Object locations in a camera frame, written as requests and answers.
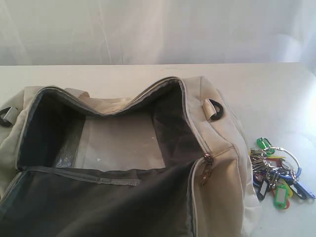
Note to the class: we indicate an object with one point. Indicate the clear plastic sheet in bag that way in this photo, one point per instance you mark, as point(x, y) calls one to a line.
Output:
point(109, 144)

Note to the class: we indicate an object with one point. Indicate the beige duffel bag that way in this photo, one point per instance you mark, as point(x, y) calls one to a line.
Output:
point(204, 190)

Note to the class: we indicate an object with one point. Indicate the white backdrop curtain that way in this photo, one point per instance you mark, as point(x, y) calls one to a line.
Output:
point(108, 32)

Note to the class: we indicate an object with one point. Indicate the colourful key tag bunch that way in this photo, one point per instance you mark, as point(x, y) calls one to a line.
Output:
point(277, 171)

